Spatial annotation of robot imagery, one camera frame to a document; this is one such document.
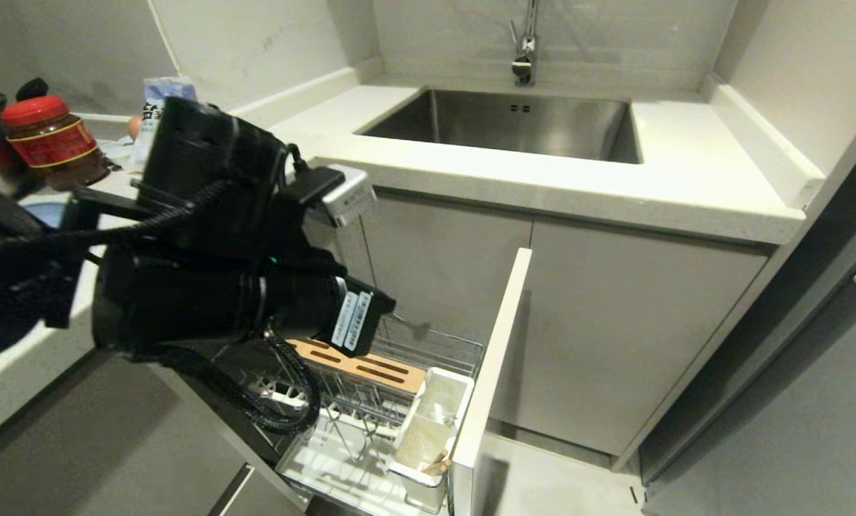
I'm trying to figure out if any blue and white packet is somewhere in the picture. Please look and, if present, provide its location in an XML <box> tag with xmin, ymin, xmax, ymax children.
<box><xmin>132</xmin><ymin>77</ymin><xmax>198</xmax><ymax>167</ymax></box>

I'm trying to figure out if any narrow grey cabinet panel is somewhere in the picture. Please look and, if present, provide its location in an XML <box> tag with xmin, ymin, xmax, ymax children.
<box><xmin>360</xmin><ymin>188</ymin><xmax>534</xmax><ymax>359</ymax></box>

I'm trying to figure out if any white pull-out drawer front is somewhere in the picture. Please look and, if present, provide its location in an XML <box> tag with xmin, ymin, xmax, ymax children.
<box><xmin>448</xmin><ymin>247</ymin><xmax>533</xmax><ymax>516</ymax></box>

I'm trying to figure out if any stainless steel sink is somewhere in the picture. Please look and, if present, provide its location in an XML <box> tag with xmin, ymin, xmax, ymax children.
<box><xmin>355</xmin><ymin>87</ymin><xmax>644</xmax><ymax>165</ymax></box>

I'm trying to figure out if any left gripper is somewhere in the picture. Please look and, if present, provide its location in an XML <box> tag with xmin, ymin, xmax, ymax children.
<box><xmin>91</xmin><ymin>247</ymin><xmax>397</xmax><ymax>358</ymax></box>

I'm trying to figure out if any white utensil holder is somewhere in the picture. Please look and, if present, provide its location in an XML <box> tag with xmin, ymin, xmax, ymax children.
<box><xmin>387</xmin><ymin>367</ymin><xmax>476</xmax><ymax>511</ymax></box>

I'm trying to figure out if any white drip tray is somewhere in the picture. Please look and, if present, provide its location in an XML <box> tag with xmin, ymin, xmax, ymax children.
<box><xmin>276</xmin><ymin>412</ymin><xmax>449</xmax><ymax>516</ymax></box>

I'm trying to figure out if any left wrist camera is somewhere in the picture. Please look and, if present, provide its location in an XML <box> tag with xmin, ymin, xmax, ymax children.
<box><xmin>283</xmin><ymin>163</ymin><xmax>378</xmax><ymax>229</ymax></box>

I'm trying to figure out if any grey cabinet door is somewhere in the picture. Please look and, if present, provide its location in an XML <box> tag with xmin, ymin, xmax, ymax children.
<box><xmin>490</xmin><ymin>219</ymin><xmax>771</xmax><ymax>457</ymax></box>

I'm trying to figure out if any red-lidded sauce jar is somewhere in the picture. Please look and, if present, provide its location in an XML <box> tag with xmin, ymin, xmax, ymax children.
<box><xmin>0</xmin><ymin>95</ymin><xmax>111</xmax><ymax>191</ymax></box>

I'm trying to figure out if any dark appliance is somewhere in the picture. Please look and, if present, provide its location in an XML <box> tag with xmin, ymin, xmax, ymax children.
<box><xmin>636</xmin><ymin>118</ymin><xmax>856</xmax><ymax>516</ymax></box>

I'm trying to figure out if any wire dish rack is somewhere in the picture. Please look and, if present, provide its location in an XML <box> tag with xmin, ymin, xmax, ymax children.
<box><xmin>245</xmin><ymin>312</ymin><xmax>486</xmax><ymax>516</ymax></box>

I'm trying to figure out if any chrome faucet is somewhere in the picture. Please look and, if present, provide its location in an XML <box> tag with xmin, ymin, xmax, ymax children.
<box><xmin>509</xmin><ymin>0</ymin><xmax>541</xmax><ymax>88</ymax></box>

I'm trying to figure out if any blue plate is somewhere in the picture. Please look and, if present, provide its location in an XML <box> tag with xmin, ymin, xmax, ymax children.
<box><xmin>19</xmin><ymin>201</ymin><xmax>70</xmax><ymax>229</ymax></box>

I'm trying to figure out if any wooden knife block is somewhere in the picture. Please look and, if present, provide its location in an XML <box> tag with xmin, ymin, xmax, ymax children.
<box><xmin>287</xmin><ymin>338</ymin><xmax>429</xmax><ymax>396</ymax></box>

